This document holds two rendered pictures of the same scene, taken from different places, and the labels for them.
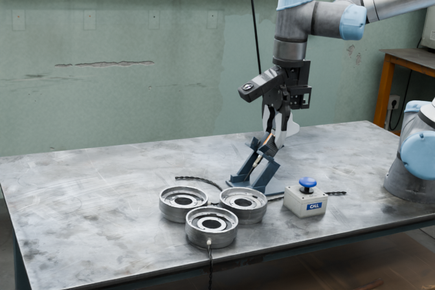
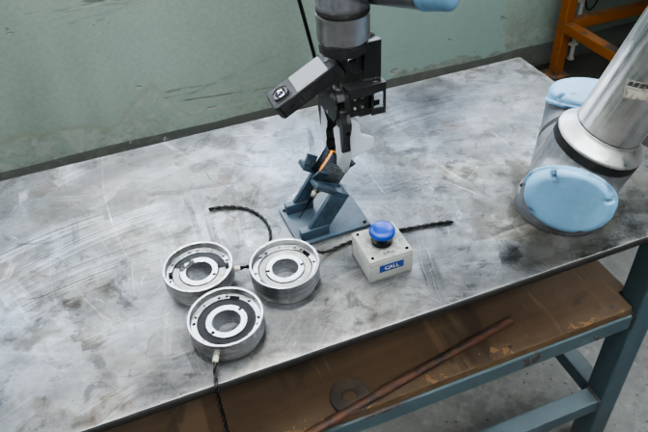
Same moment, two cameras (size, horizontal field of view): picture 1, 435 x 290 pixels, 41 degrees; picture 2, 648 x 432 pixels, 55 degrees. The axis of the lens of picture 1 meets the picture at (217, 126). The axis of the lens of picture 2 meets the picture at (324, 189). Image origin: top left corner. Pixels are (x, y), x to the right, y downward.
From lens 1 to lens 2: 0.55 m
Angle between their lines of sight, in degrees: 21
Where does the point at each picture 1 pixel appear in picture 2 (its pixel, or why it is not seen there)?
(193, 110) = (311, 17)
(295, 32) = (342, 4)
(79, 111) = (163, 38)
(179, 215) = (187, 301)
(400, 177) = not seen: hidden behind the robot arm
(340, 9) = not seen: outside the picture
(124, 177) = (140, 211)
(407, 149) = (531, 192)
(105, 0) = not seen: outside the picture
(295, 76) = (358, 66)
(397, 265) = (540, 285)
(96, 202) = (88, 269)
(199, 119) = not seen: hidden behind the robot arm
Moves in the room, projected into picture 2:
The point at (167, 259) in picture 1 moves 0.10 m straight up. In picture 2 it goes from (154, 389) to (137, 341)
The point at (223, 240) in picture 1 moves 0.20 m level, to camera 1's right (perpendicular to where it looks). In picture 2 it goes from (237, 353) to (389, 364)
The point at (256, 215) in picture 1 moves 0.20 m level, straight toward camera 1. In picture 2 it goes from (298, 293) to (260, 418)
